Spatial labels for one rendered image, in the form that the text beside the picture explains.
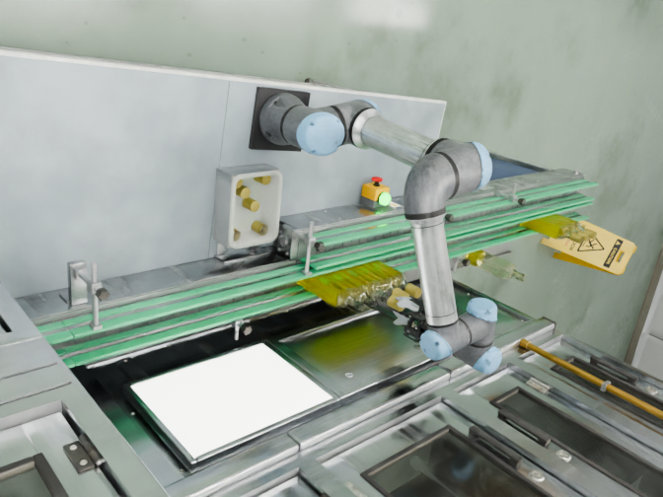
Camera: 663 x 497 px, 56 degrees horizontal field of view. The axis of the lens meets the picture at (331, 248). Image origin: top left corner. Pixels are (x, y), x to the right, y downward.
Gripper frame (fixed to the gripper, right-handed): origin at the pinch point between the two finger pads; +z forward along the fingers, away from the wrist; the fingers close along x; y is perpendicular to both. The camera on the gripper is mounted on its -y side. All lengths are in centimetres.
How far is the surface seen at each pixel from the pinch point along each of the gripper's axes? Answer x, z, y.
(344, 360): 13.0, 0.5, 19.5
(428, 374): 12.9, -17.2, 3.5
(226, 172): -33, 39, 37
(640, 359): 257, 102, -585
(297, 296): 3.5, 24.5, 18.9
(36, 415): -19, -24, 109
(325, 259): -5.8, 26.2, 7.7
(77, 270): -15, 31, 82
